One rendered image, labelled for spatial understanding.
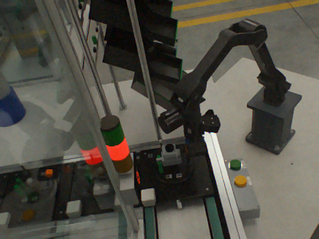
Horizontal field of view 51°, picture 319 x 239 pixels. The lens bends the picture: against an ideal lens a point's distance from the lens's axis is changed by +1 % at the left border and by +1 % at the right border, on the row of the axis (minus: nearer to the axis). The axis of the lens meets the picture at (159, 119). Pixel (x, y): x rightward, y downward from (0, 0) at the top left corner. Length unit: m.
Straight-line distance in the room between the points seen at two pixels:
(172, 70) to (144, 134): 0.38
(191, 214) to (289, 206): 0.34
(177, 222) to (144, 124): 0.56
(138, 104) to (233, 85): 0.48
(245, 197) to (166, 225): 0.27
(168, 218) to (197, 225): 0.10
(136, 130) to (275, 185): 0.64
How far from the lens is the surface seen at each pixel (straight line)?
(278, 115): 1.25
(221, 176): 1.19
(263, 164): 1.35
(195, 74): 0.94
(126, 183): 0.85
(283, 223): 1.22
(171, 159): 1.12
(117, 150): 0.78
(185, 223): 1.14
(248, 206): 1.12
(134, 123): 1.56
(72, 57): 0.64
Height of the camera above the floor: 1.91
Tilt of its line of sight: 43 degrees down
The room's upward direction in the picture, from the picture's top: 12 degrees counter-clockwise
